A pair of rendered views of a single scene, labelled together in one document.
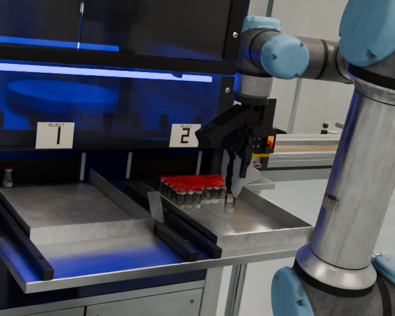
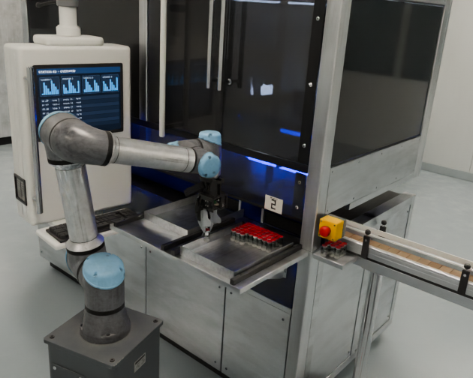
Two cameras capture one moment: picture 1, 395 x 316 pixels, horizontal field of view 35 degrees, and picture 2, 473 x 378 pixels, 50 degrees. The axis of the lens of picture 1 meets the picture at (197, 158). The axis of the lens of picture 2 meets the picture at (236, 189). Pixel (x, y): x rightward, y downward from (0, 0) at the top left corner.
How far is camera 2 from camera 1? 1.96 m
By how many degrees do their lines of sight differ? 70
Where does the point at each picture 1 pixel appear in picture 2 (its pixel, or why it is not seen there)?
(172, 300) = (270, 310)
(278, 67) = not seen: hidden behind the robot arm
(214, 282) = (297, 316)
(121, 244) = (166, 233)
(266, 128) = (210, 196)
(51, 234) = (150, 217)
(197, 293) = (286, 316)
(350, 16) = not seen: hidden behind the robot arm
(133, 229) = (179, 231)
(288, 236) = (217, 268)
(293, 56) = not seen: hidden behind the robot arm
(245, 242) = (194, 257)
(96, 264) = (137, 232)
